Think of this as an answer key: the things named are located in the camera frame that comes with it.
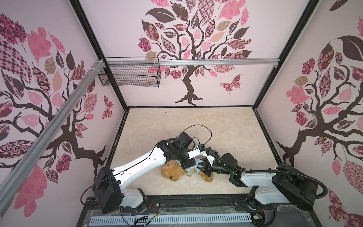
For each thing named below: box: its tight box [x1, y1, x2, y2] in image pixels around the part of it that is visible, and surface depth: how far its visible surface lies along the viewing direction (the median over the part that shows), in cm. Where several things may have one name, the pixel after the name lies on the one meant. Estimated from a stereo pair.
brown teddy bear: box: [160, 159, 215, 184], surface depth 74 cm
